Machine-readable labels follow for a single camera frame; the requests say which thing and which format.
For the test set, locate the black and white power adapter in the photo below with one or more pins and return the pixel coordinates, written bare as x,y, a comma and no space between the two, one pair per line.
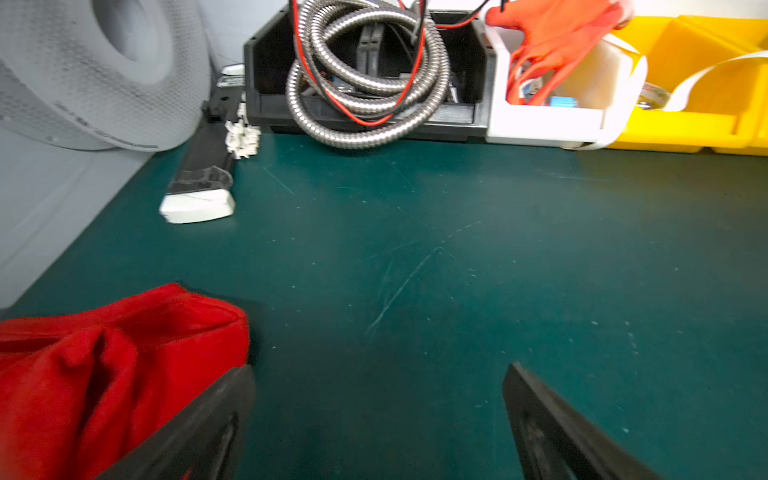
201,189

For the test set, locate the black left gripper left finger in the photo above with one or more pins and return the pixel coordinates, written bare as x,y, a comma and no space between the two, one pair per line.
204,441

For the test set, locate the yellow bin with tape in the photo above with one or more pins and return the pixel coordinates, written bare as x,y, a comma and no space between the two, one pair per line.
726,109

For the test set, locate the folded red t-shirt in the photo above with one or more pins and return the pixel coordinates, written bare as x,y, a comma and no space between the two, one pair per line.
81,391

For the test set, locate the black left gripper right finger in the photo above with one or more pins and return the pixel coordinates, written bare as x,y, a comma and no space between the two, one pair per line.
554,441

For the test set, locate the black storage bin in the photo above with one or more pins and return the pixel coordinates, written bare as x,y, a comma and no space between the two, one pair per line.
383,51

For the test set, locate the coiled metal flexible conduit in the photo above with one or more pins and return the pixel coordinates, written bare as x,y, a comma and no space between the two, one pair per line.
385,109

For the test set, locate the white storage bin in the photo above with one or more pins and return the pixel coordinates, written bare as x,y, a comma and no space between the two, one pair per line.
588,111

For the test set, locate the white perforated disc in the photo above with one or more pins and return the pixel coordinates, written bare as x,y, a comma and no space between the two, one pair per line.
92,75

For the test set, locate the red work glove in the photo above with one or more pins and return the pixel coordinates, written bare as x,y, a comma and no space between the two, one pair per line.
558,35

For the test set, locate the white ribbon tape roll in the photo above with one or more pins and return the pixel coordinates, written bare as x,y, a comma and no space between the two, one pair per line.
655,98

